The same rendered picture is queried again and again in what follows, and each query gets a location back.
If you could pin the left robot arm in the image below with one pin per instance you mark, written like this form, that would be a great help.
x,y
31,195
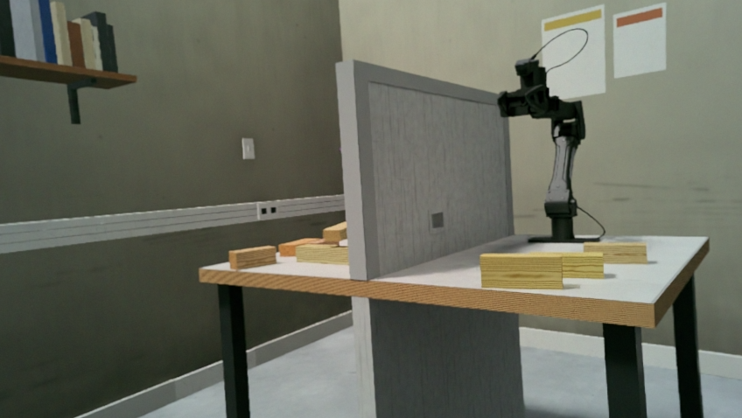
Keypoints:
x,y
559,205

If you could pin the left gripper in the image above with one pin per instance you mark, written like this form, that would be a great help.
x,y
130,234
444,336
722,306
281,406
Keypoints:
x,y
518,103

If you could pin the grey panel wall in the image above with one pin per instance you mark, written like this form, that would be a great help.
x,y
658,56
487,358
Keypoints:
x,y
410,144

